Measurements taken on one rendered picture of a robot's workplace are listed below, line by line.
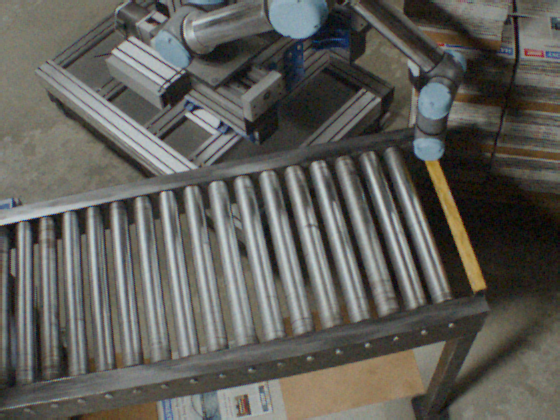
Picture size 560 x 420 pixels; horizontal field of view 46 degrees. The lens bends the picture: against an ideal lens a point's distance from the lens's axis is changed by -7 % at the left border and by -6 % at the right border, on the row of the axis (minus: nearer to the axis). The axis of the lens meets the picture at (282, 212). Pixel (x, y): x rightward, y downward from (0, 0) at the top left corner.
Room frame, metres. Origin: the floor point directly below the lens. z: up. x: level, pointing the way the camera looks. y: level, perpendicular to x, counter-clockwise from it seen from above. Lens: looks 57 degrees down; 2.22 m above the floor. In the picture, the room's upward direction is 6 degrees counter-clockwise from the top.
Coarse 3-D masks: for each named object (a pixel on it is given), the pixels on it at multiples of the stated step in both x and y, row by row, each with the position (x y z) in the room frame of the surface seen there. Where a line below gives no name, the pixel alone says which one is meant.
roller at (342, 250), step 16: (320, 160) 1.07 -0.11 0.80; (320, 176) 1.02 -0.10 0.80; (320, 192) 0.98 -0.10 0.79; (320, 208) 0.94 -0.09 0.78; (336, 208) 0.92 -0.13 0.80; (336, 224) 0.88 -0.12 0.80; (336, 240) 0.83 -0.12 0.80; (336, 256) 0.80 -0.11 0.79; (352, 256) 0.79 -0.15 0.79; (352, 272) 0.74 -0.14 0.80; (352, 288) 0.70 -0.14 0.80; (352, 304) 0.67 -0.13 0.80; (368, 304) 0.67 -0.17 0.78; (352, 320) 0.63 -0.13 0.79
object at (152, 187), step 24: (336, 144) 1.11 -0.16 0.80; (360, 144) 1.11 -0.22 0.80; (384, 144) 1.10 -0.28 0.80; (408, 144) 1.10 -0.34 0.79; (216, 168) 1.08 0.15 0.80; (240, 168) 1.07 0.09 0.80; (264, 168) 1.06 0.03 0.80; (360, 168) 1.08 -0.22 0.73; (384, 168) 1.09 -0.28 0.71; (96, 192) 1.05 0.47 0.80; (120, 192) 1.04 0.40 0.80; (144, 192) 1.03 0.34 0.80; (288, 192) 1.06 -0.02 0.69; (0, 216) 1.01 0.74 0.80; (24, 216) 1.00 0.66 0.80; (48, 216) 1.00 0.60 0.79
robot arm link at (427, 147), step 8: (416, 120) 1.10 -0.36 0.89; (416, 128) 1.05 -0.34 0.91; (416, 136) 1.04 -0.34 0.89; (424, 136) 1.02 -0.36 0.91; (432, 136) 1.01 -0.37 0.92; (440, 136) 1.02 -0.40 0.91; (416, 144) 1.02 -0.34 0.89; (424, 144) 1.00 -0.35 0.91; (432, 144) 1.00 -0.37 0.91; (440, 144) 1.00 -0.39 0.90; (416, 152) 1.01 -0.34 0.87; (424, 152) 1.00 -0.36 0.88; (432, 152) 0.99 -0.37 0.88; (440, 152) 0.99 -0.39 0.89
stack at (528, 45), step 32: (544, 0) 1.58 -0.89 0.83; (512, 32) 1.45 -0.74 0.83; (544, 32) 1.44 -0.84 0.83; (480, 64) 1.37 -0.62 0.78; (512, 64) 1.35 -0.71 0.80; (544, 64) 1.33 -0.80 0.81; (512, 96) 1.34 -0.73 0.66; (544, 96) 1.32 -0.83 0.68; (448, 128) 1.39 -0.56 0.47; (480, 128) 1.36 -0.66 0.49; (512, 128) 1.33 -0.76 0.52; (544, 128) 1.31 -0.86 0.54; (448, 160) 1.39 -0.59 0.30; (480, 160) 1.36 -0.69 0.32; (512, 160) 1.32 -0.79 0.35; (544, 160) 1.30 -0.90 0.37; (480, 192) 1.36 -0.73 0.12
